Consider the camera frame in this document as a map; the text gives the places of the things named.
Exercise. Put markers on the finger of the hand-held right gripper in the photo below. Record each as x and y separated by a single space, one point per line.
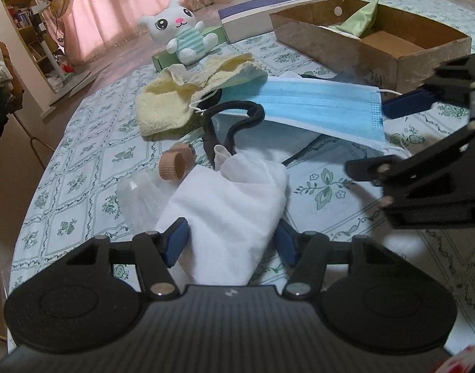
408 103
416 167

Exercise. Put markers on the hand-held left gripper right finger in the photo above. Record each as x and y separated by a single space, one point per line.
286 244

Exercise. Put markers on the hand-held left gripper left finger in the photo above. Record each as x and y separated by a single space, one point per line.
176 241

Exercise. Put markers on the clear plastic bag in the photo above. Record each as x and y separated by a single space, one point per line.
144 198

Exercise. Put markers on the white cloth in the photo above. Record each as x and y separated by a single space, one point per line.
221 209

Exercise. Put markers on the blue face mask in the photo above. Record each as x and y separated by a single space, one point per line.
319 101

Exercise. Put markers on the brown cardboard box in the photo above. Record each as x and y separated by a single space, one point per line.
338 46

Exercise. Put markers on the yellow towel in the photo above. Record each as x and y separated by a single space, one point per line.
163 101

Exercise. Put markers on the light green cloth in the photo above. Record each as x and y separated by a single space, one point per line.
358 19

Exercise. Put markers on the floral tablecloth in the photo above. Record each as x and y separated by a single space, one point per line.
85 171

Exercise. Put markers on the white and purple box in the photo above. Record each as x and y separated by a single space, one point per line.
268 7

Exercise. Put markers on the metal clothes rack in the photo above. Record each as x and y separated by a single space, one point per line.
35 140

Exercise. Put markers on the red packet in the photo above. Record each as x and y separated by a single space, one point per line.
466 361

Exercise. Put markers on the green tissue box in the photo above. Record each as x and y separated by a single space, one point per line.
218 33

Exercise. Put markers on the white plush cat toy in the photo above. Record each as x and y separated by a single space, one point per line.
181 27

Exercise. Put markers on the brown jacket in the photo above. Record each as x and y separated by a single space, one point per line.
13 81

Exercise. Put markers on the pink curtain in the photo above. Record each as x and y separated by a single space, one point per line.
124 4

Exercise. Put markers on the wooden bookshelf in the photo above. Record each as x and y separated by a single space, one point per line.
23 19

